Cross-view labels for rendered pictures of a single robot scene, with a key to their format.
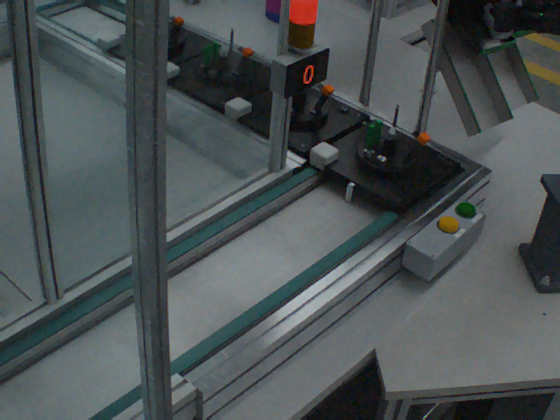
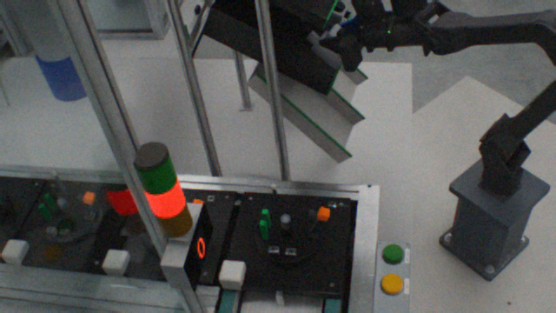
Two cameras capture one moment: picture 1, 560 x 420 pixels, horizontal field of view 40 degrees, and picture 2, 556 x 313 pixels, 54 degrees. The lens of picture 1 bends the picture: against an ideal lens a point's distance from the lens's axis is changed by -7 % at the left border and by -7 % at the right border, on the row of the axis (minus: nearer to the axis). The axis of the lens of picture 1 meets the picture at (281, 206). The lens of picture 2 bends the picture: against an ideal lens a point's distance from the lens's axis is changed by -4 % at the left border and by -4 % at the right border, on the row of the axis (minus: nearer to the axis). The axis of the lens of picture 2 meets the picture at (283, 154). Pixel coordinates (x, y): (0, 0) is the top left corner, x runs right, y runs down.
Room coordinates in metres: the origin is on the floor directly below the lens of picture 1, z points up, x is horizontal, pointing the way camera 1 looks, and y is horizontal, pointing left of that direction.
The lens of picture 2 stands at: (0.83, 0.05, 1.93)
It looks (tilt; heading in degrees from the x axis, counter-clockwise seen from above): 46 degrees down; 336
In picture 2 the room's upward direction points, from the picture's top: 8 degrees counter-clockwise
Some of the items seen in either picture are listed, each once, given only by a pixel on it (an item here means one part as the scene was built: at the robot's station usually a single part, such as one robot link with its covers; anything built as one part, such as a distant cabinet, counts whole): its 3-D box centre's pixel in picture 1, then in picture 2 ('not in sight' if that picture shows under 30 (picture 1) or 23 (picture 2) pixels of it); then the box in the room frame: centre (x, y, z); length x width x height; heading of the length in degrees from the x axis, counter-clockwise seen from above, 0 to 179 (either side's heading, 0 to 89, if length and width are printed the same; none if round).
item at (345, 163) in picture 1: (387, 163); (288, 241); (1.46, -0.22, 0.96); 0.24 x 0.24 x 0.02; 52
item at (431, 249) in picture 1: (445, 237); (391, 292); (1.26, -0.33, 0.93); 0.21 x 0.07 x 0.06; 142
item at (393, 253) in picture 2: (465, 211); (393, 254); (1.31, -0.37, 0.96); 0.04 x 0.04 x 0.02
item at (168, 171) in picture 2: not in sight; (155, 169); (1.38, -0.01, 1.38); 0.05 x 0.05 x 0.05
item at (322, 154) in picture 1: (323, 156); (233, 275); (1.44, -0.08, 0.97); 0.05 x 0.05 x 0.04; 52
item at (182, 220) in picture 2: (301, 31); (173, 215); (1.38, -0.01, 1.28); 0.05 x 0.05 x 0.05
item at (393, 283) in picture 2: (448, 225); (392, 284); (1.26, -0.33, 0.96); 0.04 x 0.04 x 0.02
